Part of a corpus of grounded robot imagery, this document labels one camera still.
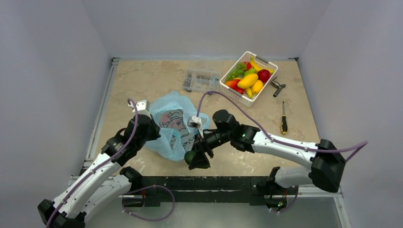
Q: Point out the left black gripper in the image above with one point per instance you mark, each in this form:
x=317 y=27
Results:
x=155 y=128

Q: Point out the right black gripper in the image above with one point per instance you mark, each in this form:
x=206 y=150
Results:
x=203 y=148

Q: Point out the dark green fake avocado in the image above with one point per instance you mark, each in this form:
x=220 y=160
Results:
x=188 y=157

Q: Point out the light blue plastic bag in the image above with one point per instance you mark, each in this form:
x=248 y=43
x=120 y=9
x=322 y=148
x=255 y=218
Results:
x=171 y=113

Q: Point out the green fake grapes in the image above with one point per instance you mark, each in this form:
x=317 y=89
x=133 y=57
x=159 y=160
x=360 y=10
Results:
x=239 y=70

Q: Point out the dark red fake apple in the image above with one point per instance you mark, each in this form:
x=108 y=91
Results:
x=264 y=75

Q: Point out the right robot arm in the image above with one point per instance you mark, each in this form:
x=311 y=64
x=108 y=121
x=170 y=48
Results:
x=317 y=164

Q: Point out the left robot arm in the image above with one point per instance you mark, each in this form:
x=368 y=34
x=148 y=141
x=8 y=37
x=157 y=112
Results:
x=105 y=179

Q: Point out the red fake strawberry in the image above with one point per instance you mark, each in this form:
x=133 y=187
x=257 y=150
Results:
x=239 y=90

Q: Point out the red orange fake mango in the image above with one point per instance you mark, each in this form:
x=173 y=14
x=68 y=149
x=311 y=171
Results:
x=233 y=84

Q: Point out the small yellow fake banana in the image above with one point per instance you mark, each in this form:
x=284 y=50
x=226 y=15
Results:
x=248 y=92

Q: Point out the large yellow fake mango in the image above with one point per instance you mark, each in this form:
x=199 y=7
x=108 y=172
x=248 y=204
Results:
x=247 y=81

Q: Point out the small yellow fake mango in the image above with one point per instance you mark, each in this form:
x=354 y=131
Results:
x=257 y=87

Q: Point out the green fake mango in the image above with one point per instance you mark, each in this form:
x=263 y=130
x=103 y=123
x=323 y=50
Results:
x=250 y=71

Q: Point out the clear plastic screw box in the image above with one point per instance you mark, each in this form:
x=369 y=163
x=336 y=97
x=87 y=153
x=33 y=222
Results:
x=200 y=81

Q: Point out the black yellow screwdriver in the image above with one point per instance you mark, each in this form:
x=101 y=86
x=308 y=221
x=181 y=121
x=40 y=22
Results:
x=284 y=126

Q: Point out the grey metal tool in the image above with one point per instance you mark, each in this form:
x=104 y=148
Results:
x=278 y=86

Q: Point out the white plastic basket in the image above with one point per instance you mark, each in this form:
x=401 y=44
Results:
x=243 y=99

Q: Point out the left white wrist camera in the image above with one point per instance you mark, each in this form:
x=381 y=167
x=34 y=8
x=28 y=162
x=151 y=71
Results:
x=141 y=107

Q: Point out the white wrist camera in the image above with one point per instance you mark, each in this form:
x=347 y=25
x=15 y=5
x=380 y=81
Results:
x=141 y=107
x=195 y=123

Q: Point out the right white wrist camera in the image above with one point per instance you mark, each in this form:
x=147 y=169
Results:
x=195 y=123

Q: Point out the black metal base rail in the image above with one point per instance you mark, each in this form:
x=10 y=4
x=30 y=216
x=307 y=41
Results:
x=151 y=191

